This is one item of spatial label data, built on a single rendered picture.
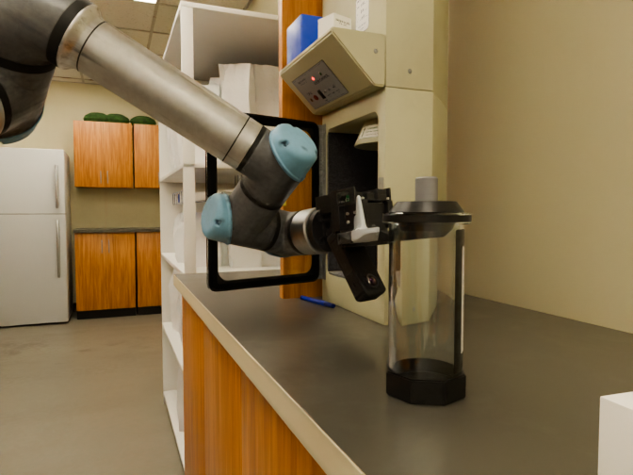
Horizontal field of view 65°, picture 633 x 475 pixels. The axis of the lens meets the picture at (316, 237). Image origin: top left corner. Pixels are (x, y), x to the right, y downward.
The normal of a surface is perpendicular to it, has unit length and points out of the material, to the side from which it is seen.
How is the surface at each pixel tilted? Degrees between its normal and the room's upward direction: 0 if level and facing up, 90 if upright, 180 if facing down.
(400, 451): 0
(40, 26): 111
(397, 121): 90
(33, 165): 90
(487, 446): 0
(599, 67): 90
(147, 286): 90
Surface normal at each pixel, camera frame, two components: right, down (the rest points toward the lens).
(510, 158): -0.93, 0.02
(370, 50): 0.37, 0.05
